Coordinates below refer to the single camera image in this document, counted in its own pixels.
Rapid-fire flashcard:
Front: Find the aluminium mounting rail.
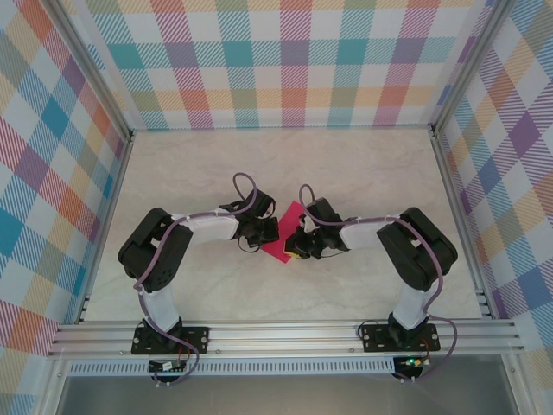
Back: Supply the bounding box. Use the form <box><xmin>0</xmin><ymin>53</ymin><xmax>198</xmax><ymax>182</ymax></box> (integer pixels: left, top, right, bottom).
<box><xmin>47</xmin><ymin>319</ymin><xmax>526</xmax><ymax>359</ymax></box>

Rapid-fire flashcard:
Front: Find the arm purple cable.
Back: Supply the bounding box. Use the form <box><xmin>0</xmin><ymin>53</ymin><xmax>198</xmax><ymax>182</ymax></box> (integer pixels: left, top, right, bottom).
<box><xmin>134</xmin><ymin>172</ymin><xmax>259</xmax><ymax>386</ymax></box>
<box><xmin>299</xmin><ymin>183</ymin><xmax>459</xmax><ymax>384</ymax></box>

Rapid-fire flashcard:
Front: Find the aluminium frame post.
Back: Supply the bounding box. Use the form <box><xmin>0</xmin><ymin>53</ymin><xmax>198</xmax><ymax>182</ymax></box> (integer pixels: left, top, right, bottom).
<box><xmin>50</xmin><ymin>0</ymin><xmax>135</xmax><ymax>142</ymax></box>
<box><xmin>431</xmin><ymin>0</ymin><xmax>511</xmax><ymax>137</ymax></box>

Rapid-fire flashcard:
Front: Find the aluminium side rail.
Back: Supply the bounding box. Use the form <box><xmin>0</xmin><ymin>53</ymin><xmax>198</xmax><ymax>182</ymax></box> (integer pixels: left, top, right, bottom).
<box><xmin>75</xmin><ymin>136</ymin><xmax>135</xmax><ymax>325</ymax></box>
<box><xmin>430</xmin><ymin>131</ymin><xmax>496</xmax><ymax>321</ymax></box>

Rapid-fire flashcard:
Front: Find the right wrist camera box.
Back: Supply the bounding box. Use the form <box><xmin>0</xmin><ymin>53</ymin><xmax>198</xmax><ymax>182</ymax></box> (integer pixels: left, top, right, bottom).
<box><xmin>305</xmin><ymin>197</ymin><xmax>342</xmax><ymax>222</ymax></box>

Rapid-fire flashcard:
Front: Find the pink square paper sheet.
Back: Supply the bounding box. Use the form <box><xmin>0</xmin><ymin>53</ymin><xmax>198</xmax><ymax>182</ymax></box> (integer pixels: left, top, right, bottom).
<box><xmin>261</xmin><ymin>201</ymin><xmax>306</xmax><ymax>265</ymax></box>

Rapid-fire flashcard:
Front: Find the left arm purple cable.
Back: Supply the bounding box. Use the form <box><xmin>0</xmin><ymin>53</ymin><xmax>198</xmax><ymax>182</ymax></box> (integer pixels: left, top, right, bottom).
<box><xmin>134</xmin><ymin>172</ymin><xmax>259</xmax><ymax>386</ymax></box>

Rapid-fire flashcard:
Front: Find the perforated metal cable tray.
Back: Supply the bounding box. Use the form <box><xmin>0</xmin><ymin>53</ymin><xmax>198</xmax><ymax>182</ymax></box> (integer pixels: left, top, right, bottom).
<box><xmin>67</xmin><ymin>357</ymin><xmax>427</xmax><ymax>376</ymax></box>

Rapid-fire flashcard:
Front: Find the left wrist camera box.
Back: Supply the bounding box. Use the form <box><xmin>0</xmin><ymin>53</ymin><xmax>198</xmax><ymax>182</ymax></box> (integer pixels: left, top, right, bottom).
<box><xmin>253</xmin><ymin>189</ymin><xmax>277</xmax><ymax>218</ymax></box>

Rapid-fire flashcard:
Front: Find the grey metal panel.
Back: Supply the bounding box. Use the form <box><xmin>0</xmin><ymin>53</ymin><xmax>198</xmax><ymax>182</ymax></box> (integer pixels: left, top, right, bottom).
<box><xmin>55</xmin><ymin>374</ymin><xmax>519</xmax><ymax>415</ymax></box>

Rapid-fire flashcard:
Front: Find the thin aluminium rail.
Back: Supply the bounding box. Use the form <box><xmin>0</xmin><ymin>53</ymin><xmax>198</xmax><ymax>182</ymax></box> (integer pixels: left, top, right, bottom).
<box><xmin>131</xmin><ymin>124</ymin><xmax>435</xmax><ymax>131</ymax></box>

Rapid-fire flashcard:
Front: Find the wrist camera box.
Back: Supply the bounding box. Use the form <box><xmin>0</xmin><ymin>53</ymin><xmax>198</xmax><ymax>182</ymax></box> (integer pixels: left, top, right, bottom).
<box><xmin>305</xmin><ymin>197</ymin><xmax>342</xmax><ymax>222</ymax></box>
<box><xmin>253</xmin><ymin>189</ymin><xmax>277</xmax><ymax>218</ymax></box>

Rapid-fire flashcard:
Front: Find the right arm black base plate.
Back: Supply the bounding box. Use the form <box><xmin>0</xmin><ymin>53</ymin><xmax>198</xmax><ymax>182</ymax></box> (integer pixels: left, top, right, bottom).
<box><xmin>361</xmin><ymin>323</ymin><xmax>442</xmax><ymax>354</ymax></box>

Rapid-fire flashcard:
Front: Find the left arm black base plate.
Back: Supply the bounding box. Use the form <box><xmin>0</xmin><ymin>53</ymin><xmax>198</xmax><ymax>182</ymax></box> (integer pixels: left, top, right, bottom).
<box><xmin>131</xmin><ymin>326</ymin><xmax>211</xmax><ymax>356</ymax></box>

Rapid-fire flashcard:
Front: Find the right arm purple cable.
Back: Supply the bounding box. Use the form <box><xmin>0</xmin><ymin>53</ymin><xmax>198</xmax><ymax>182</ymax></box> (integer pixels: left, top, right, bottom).
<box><xmin>299</xmin><ymin>183</ymin><xmax>459</xmax><ymax>384</ymax></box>

